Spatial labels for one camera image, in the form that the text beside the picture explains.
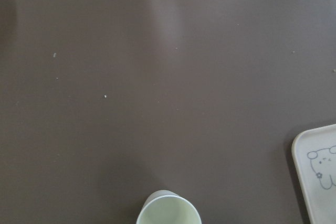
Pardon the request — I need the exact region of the cream rabbit tray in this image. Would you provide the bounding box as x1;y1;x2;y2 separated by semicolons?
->
291;124;335;223

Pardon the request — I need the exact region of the cream plastic cup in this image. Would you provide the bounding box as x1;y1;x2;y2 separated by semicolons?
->
136;190;202;224

